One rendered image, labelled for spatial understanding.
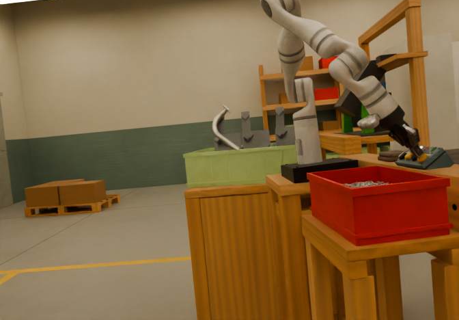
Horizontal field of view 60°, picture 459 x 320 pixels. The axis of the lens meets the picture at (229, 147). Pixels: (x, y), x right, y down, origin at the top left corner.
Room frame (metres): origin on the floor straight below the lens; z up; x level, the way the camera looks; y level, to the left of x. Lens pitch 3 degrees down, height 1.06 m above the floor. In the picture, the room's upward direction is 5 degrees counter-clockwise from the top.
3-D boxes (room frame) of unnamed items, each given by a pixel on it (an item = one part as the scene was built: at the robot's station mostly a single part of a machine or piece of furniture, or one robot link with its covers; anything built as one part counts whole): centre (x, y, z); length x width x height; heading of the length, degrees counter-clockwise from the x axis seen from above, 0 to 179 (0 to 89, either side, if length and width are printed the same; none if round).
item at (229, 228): (2.08, -0.13, 0.39); 0.68 x 0.52 x 0.79; 85
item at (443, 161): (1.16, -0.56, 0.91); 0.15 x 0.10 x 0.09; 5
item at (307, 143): (1.55, -0.31, 0.99); 0.09 x 0.09 x 0.17; 0
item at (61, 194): (6.34, 2.57, 0.22); 1.20 x 0.81 x 0.44; 82
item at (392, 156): (1.37, -0.57, 0.91); 0.10 x 0.08 x 0.03; 3
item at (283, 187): (1.55, -0.31, 0.83); 0.32 x 0.32 x 0.04; 3
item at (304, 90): (1.55, -0.30, 1.15); 0.09 x 0.09 x 0.17; 77
